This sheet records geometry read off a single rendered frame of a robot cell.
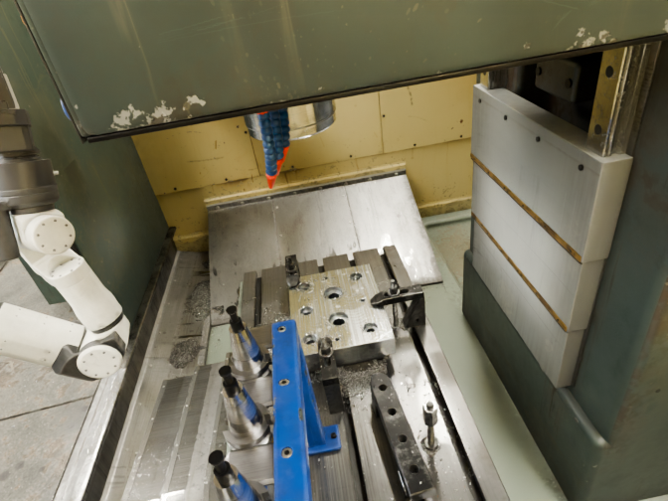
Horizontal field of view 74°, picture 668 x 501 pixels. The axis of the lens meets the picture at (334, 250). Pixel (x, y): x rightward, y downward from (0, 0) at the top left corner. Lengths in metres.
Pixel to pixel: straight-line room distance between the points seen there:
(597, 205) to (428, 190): 1.39
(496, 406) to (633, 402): 0.49
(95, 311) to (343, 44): 0.68
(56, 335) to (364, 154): 1.38
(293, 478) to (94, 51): 0.48
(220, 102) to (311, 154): 1.46
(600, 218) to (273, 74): 0.55
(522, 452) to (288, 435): 0.81
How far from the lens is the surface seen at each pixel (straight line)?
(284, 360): 0.68
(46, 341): 0.99
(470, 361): 1.46
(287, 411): 0.62
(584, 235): 0.80
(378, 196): 1.94
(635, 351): 0.87
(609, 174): 0.76
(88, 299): 0.93
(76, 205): 1.43
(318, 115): 0.74
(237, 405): 0.58
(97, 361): 0.97
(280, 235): 1.85
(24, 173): 0.86
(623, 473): 1.17
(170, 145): 1.93
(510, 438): 1.32
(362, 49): 0.46
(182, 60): 0.46
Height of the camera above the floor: 1.72
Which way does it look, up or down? 34 degrees down
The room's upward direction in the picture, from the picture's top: 10 degrees counter-clockwise
